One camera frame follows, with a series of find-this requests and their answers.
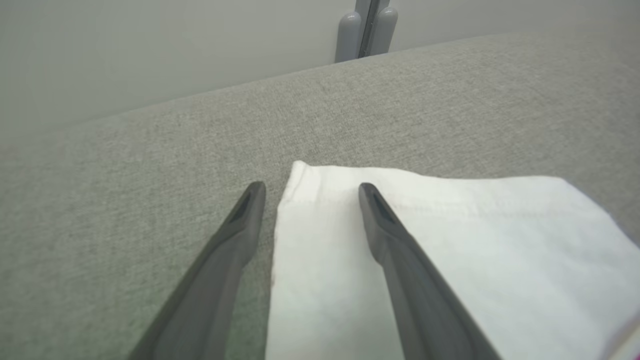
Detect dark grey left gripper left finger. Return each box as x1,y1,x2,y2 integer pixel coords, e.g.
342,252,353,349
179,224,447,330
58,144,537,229
127,181,267,360

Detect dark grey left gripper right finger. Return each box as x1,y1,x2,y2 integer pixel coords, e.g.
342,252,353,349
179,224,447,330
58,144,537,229
358,182,503,360

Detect red jersey with white sleeves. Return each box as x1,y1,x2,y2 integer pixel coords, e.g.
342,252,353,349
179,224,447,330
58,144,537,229
265,160,640,360

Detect grey rounded post foot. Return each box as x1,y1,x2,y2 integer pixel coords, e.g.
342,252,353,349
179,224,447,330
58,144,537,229
370,6,399,56
334,11,362,64

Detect grey vertical wall post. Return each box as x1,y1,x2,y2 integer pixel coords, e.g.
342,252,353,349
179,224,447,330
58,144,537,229
352,0,391,58

